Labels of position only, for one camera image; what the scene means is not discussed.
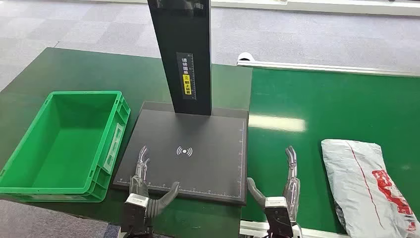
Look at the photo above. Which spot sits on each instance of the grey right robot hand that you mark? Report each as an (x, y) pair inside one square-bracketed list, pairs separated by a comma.
[(292, 193)]

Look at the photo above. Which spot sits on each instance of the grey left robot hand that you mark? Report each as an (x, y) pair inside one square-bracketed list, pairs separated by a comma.
[(139, 187)]

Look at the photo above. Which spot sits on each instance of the grey plastic mailer package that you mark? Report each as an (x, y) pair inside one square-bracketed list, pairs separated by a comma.
[(361, 184)]

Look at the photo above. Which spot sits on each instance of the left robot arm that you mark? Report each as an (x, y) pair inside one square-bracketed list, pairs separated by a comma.
[(133, 220)]

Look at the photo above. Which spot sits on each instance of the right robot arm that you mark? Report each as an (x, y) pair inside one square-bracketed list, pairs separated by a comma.
[(279, 223)]

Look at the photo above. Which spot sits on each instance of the green conveyor belt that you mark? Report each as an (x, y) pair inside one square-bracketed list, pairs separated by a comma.
[(328, 98)]

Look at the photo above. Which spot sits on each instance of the white conveyor end cap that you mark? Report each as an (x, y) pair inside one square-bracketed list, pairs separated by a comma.
[(245, 56)]

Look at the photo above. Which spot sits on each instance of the black scanner base platform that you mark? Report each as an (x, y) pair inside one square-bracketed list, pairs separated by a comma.
[(210, 170)]

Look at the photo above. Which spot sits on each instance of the green plastic crate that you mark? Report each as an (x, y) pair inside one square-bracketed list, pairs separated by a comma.
[(62, 154)]

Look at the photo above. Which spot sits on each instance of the black and yellow label sticker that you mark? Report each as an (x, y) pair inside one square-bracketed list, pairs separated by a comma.
[(187, 77)]

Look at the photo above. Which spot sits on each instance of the dark green table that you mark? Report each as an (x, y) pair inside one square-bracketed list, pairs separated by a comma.
[(82, 72)]

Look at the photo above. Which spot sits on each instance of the black scanner column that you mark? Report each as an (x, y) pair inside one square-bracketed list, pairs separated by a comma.
[(187, 29)]

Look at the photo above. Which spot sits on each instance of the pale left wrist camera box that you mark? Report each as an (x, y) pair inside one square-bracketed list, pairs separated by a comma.
[(136, 200)]

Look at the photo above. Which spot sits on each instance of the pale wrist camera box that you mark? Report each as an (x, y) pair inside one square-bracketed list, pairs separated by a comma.
[(136, 200), (275, 202)]

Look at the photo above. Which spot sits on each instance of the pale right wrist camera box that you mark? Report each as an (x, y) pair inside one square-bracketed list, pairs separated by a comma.
[(275, 202)]

